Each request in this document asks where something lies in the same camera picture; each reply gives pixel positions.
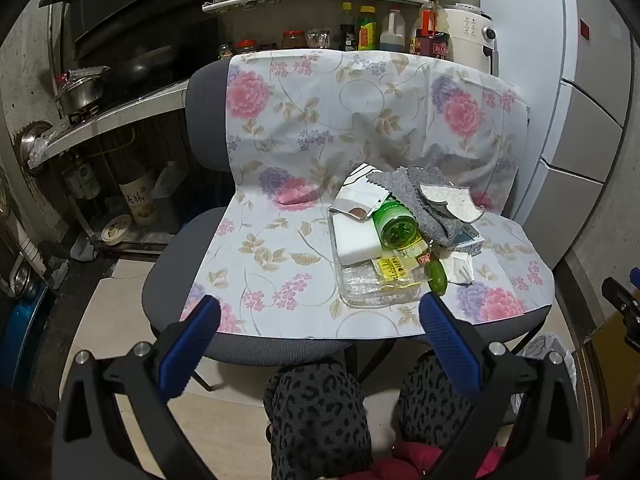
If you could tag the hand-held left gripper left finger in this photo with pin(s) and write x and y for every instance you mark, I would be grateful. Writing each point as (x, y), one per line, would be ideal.
(192, 342)

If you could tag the yellow sauce packet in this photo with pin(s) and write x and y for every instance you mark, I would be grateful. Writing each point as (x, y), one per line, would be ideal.
(390, 265)

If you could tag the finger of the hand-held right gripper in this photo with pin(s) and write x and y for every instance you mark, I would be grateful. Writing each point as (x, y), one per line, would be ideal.
(617, 296)

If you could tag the brown door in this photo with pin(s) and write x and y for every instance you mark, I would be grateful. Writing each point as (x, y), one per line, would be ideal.
(612, 332)

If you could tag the grey refrigerator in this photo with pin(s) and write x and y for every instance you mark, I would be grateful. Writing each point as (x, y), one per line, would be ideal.
(575, 135)

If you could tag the blue white paper carton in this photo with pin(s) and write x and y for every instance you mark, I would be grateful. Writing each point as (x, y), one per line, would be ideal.
(470, 244)

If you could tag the grey office chair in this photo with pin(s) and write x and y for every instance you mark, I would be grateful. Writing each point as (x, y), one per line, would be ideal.
(170, 280)

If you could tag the steel stove counter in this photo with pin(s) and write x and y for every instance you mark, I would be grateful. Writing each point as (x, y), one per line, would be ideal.
(125, 107)

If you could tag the white plastic jug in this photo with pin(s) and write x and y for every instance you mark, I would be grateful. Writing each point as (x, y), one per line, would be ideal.
(167, 185)

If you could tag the white jug of dark sauce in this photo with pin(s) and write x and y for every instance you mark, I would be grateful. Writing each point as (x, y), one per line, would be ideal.
(392, 32)

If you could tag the white air fryer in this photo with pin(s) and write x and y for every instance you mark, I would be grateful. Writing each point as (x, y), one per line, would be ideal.
(470, 35)

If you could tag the brown slatted board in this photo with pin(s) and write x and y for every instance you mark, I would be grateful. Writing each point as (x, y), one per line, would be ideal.
(592, 390)

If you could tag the green-lid jar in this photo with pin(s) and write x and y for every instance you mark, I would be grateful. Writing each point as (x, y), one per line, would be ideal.
(225, 51)

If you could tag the patterned bowl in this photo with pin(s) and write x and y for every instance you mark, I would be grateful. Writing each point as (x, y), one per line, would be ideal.
(116, 229)

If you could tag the yellow-lid green-label bottle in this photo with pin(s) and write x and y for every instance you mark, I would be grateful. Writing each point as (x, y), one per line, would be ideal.
(366, 30)

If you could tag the dark yellow-cap sauce bottle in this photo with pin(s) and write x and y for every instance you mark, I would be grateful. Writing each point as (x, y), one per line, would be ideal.
(348, 30)

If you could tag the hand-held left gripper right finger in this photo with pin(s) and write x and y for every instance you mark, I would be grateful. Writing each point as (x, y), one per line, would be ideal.
(450, 345)

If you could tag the floral cloth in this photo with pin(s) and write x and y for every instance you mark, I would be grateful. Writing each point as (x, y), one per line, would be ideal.
(310, 125)

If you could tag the small red-lid jar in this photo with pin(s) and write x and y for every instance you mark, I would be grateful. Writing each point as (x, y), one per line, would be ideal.
(246, 47)

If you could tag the clear plastic tray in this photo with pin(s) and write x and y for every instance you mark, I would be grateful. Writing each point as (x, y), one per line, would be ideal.
(360, 285)

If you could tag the person's right leg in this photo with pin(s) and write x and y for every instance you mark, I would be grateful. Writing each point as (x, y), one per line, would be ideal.
(430, 400)

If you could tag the white paper packet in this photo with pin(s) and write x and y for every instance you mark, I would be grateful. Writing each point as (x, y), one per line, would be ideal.
(457, 267)

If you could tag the white foam block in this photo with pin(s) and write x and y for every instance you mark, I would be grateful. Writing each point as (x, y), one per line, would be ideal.
(357, 242)

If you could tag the grey rag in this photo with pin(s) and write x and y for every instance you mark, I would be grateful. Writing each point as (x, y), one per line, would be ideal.
(400, 185)

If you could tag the person's left leg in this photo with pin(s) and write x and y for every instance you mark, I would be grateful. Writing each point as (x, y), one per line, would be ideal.
(315, 420)

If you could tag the small red sauce packet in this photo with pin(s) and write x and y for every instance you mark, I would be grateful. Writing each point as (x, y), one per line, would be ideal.
(425, 258)

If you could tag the red cushion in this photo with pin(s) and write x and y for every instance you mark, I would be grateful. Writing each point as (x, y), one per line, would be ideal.
(400, 465)

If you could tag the person's leg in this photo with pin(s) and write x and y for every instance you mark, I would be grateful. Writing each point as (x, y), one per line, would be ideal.
(315, 420)
(430, 400)

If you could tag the steel pot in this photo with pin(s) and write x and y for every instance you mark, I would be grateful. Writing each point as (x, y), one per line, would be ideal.
(80, 92)

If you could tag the cooking oil bottle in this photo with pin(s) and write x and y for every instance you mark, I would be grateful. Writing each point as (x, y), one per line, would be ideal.
(430, 17)

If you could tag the black wok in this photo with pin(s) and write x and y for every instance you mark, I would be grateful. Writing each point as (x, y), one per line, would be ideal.
(145, 62)

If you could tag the blue container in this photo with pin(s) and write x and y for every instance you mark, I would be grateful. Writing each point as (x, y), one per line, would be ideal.
(20, 325)

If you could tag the white silver pouch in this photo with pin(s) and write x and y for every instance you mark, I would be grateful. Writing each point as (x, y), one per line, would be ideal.
(355, 195)

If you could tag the red-label sauce jar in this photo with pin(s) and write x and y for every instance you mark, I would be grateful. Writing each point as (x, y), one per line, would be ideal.
(439, 46)

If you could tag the large labelled bottle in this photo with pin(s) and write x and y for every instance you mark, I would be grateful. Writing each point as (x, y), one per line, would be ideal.
(140, 200)

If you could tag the bin with white liner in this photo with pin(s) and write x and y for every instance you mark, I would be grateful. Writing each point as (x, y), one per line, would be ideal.
(550, 357)

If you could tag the red-lid chili jar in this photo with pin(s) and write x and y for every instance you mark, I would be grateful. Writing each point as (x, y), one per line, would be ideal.
(293, 40)

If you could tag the green plastic jar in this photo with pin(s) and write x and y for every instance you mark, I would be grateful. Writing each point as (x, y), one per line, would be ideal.
(397, 230)

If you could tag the red wall sticker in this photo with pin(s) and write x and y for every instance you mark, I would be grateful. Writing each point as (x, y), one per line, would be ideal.
(584, 29)

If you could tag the steel pot lid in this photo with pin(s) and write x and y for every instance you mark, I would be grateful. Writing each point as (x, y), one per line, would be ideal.
(31, 144)

